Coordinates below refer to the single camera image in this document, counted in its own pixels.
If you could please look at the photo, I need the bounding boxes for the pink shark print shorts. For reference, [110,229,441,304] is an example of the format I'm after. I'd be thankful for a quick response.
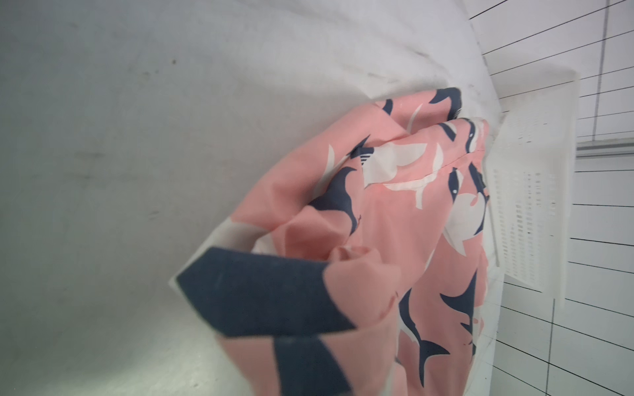
[173,87,489,395]

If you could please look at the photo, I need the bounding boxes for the white perforated basket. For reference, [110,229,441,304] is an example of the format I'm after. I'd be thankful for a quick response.
[485,80,579,301]

